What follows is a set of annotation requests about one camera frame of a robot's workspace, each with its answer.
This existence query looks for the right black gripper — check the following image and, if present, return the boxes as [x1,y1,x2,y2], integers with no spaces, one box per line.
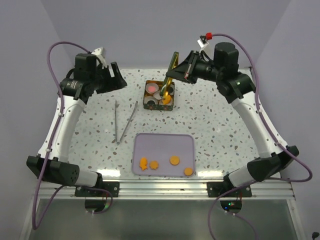
[166,50,223,85]

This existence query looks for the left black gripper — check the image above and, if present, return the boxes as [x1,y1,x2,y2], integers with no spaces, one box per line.
[89,61,127,94]

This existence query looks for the gold tin lid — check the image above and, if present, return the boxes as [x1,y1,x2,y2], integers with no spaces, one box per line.
[159,51,180,101]

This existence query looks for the metal tongs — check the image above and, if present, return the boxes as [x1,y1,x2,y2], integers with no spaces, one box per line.
[114,100,139,146]

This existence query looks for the orange fish cookie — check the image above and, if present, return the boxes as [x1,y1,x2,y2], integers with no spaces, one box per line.
[162,95,172,106]
[139,157,148,171]

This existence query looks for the pink round cookie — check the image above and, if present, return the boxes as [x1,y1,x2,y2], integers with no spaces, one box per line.
[148,86,156,93]

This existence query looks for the orange dotted round cookie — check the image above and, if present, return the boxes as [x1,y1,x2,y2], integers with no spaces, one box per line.
[169,156,180,166]

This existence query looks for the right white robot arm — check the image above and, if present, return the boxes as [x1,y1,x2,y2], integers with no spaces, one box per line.
[166,42,299,197]

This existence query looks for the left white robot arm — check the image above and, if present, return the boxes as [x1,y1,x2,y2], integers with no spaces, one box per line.
[26,53,127,197]

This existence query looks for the green cookie tin box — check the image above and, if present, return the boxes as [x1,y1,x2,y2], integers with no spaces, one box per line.
[142,80,175,111]

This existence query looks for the white paper cup centre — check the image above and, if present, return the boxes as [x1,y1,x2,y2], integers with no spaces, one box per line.
[153,90,163,101]

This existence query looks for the white paper cup top-left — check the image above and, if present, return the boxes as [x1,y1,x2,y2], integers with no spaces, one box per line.
[145,82,159,94]

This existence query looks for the white paper cup bottom-left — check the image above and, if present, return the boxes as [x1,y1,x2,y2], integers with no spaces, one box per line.
[143,95,159,105]

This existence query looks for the lilac plastic tray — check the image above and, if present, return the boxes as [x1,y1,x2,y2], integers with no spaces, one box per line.
[131,133,196,177]

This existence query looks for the orange flower cookie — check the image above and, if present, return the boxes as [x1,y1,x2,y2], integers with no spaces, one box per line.
[149,161,159,170]

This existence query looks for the orange plain round cookie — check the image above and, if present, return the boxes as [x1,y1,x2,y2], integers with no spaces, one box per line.
[183,167,194,176]

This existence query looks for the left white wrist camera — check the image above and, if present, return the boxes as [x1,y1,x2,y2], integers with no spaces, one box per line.
[91,47,110,69]

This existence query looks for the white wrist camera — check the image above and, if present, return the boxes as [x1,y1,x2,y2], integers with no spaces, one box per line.
[197,32,213,51]
[91,47,110,69]

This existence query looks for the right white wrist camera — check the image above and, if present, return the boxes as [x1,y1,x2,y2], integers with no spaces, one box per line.
[197,32,213,51]

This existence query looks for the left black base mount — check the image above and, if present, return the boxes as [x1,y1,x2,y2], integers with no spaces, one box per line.
[74,174,120,198]

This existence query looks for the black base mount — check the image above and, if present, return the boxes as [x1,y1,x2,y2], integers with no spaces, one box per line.
[206,177,253,198]
[74,174,120,198]

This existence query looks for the aluminium front rail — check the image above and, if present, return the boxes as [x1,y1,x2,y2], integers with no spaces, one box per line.
[31,179,296,200]

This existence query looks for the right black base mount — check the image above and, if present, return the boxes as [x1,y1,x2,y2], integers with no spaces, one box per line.
[206,177,253,198]

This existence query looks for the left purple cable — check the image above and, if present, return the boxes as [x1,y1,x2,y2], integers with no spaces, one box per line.
[31,41,92,230]

